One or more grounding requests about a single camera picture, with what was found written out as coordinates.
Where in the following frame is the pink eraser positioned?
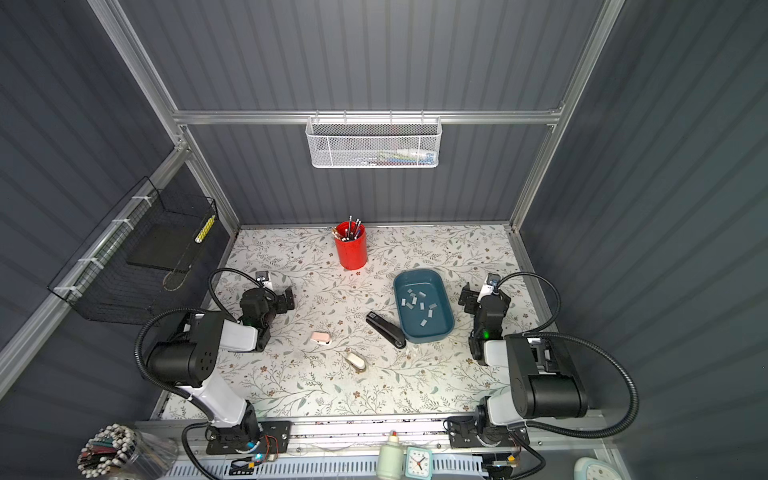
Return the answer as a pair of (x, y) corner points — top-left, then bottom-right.
(310, 331), (332, 345)

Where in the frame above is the black stapler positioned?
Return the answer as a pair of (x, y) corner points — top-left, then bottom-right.
(365, 311), (406, 349)

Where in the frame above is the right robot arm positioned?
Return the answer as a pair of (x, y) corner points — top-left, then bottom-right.
(458, 285), (588, 444)

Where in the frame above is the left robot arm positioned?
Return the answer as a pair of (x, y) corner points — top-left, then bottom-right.
(134, 287), (295, 453)

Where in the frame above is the teal plastic tray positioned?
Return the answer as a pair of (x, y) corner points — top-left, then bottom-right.
(393, 269), (455, 344)

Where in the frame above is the red pencil cup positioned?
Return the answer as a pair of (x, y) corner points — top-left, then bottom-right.
(332, 220), (368, 270)

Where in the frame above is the yellow marker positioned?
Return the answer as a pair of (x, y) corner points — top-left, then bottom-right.
(194, 214), (217, 244)

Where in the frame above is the black notebook in basket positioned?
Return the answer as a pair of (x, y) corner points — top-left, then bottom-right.
(127, 224), (202, 273)

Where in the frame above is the small teal clock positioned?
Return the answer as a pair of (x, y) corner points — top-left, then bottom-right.
(404, 446), (433, 480)

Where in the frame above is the white glue bottle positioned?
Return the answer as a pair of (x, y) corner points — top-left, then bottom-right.
(376, 431), (404, 480)

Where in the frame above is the pale round object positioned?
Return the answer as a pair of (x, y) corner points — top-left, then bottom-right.
(573, 457), (623, 480)

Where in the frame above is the jar of pencils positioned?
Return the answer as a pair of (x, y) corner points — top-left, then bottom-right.
(77, 424), (179, 479)

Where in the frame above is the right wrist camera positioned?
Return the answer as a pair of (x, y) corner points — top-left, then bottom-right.
(478, 273), (501, 300)

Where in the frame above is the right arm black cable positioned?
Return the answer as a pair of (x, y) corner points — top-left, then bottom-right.
(494, 271), (640, 440)

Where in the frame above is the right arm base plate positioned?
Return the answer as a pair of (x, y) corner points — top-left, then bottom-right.
(442, 416), (529, 449)

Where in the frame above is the black wire basket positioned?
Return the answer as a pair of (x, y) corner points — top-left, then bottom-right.
(48, 178), (221, 325)

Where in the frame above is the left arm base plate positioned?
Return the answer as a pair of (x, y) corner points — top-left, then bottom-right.
(205, 421), (293, 455)

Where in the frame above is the white wire mesh basket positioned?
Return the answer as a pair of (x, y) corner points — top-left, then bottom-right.
(305, 117), (443, 169)

